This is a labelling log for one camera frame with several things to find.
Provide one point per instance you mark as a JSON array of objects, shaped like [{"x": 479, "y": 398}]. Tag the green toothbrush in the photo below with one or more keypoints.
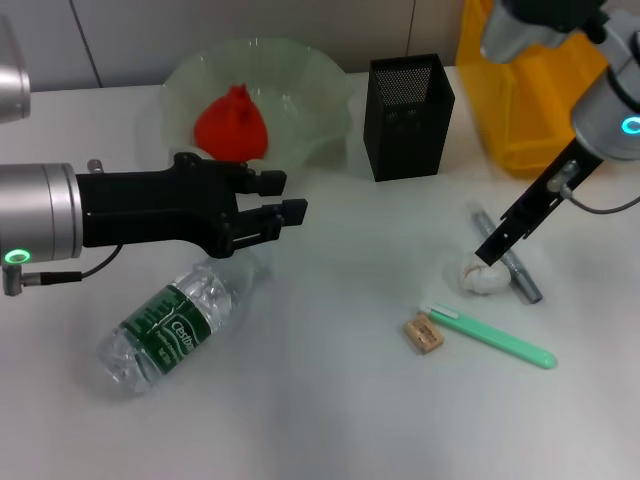
[{"x": 495, "y": 337}]

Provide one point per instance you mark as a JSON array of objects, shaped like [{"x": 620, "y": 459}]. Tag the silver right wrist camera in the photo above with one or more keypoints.
[{"x": 525, "y": 25}]

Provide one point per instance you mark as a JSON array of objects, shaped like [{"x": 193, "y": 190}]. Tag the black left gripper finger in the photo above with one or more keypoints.
[
  {"x": 272, "y": 182},
  {"x": 292, "y": 210}
]

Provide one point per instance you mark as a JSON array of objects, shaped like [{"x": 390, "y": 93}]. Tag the white paper ball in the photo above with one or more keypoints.
[{"x": 485, "y": 280}]

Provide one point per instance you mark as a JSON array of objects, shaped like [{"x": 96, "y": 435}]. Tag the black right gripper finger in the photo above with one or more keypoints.
[{"x": 500, "y": 242}]

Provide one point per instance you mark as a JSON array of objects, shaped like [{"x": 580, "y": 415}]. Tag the grey pen in clear sleeve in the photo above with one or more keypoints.
[{"x": 525, "y": 280}]

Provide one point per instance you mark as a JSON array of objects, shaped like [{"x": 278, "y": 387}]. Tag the small wooden cork block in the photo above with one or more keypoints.
[{"x": 424, "y": 334}]

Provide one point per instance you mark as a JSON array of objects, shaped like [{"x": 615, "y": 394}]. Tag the clear green-label water bottle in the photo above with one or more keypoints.
[{"x": 175, "y": 330}]

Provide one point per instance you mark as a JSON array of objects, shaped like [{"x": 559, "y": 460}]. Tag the green glass fruit plate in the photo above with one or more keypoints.
[{"x": 310, "y": 85}]

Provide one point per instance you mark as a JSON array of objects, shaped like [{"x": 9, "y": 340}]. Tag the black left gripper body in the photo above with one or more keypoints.
[{"x": 150, "y": 210}]

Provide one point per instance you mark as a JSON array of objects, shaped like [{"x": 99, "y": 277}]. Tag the yellow plastic bin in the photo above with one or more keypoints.
[{"x": 530, "y": 115}]

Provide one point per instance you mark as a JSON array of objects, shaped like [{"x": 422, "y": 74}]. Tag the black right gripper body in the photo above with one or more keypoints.
[{"x": 555, "y": 185}]

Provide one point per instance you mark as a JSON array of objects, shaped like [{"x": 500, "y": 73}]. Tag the black mesh pen holder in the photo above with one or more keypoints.
[{"x": 407, "y": 125}]

